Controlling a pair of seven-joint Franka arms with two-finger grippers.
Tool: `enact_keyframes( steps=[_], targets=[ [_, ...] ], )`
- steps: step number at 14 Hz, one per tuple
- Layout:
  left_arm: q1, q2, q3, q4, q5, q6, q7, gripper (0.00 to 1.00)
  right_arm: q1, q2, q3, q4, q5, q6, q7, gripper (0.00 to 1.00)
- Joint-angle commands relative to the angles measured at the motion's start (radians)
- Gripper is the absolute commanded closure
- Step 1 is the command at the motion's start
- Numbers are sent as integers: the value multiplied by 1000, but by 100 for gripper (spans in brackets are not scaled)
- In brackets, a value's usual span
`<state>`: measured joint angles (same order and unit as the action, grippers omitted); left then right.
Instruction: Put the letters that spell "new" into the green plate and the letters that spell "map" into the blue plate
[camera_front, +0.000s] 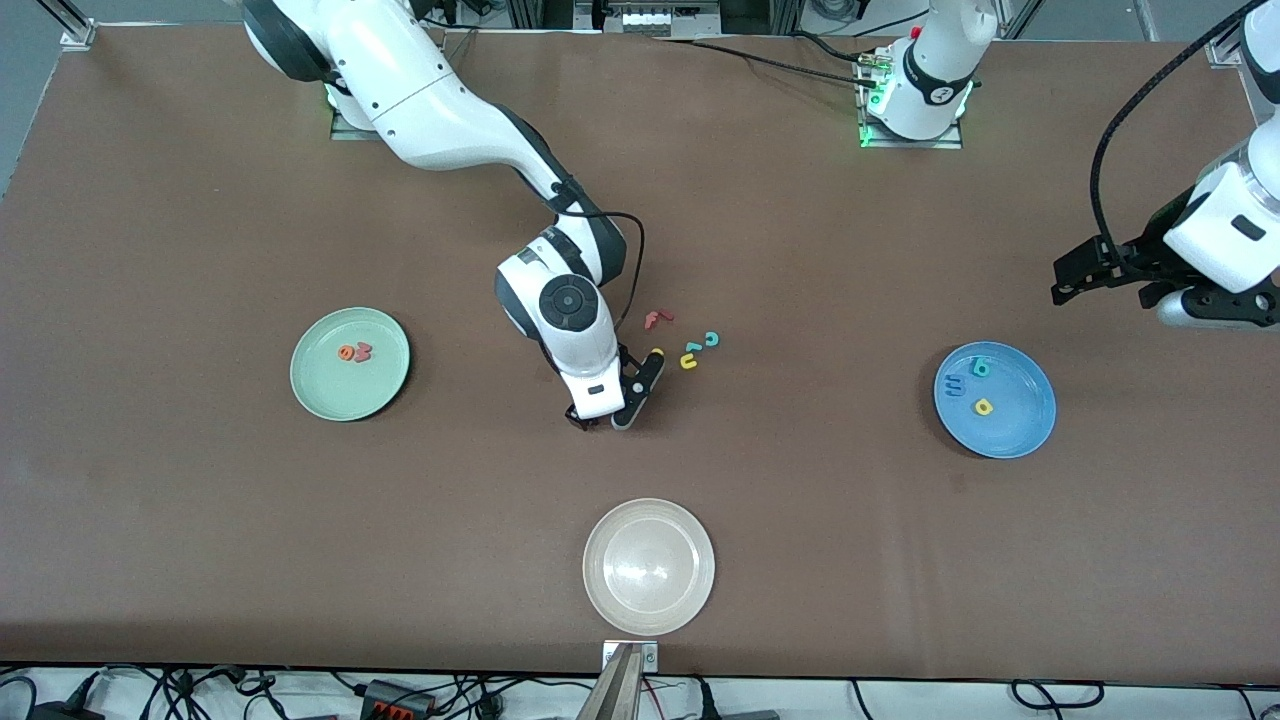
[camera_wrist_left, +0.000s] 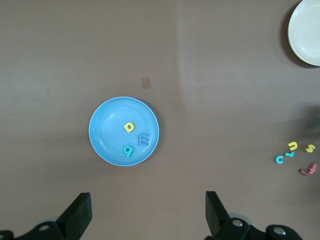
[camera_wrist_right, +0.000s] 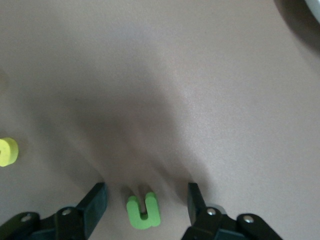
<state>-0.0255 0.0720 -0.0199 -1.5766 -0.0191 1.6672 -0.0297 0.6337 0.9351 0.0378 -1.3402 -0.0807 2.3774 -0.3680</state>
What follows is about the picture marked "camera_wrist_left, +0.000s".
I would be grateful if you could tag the red foam letter f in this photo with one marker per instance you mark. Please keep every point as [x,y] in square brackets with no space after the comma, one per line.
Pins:
[312,168]

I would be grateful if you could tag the blue foam letter m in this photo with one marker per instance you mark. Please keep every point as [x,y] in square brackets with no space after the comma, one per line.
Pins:
[147,140]

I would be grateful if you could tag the white plate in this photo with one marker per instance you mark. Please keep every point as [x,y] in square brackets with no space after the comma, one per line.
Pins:
[307,32]

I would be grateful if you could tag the red foam letter l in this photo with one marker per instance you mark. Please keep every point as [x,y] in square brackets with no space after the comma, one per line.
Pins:
[303,172]

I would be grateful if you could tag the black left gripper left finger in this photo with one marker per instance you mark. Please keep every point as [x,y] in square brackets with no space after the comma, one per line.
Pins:
[62,225]

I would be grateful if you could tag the brown table cover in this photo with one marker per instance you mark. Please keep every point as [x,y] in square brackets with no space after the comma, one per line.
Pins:
[50,50]

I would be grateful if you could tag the blue plate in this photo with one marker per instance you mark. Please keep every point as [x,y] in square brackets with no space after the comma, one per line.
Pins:
[107,125]

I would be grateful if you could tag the yellow foam letter d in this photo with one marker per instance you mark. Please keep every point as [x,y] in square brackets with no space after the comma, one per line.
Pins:
[127,124]

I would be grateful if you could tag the teal letter b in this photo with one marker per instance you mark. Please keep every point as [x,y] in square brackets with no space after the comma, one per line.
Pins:
[130,154]

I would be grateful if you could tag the yellow foam letter u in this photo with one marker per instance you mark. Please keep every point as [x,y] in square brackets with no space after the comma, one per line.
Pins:
[292,143]

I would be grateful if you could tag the small brown tape patch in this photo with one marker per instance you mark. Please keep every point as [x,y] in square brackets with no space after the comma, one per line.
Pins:
[146,83]

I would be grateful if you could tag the teal foam letter c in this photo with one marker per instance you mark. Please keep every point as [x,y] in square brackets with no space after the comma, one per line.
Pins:
[275,159]

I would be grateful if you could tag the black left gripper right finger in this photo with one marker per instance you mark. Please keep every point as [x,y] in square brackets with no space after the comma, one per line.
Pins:
[225,227]

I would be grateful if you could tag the teal foam letter l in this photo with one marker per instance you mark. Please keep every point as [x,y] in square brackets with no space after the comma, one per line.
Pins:
[289,154]

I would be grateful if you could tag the yellow foam letter s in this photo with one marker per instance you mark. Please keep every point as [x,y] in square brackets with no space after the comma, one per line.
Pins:
[310,148]

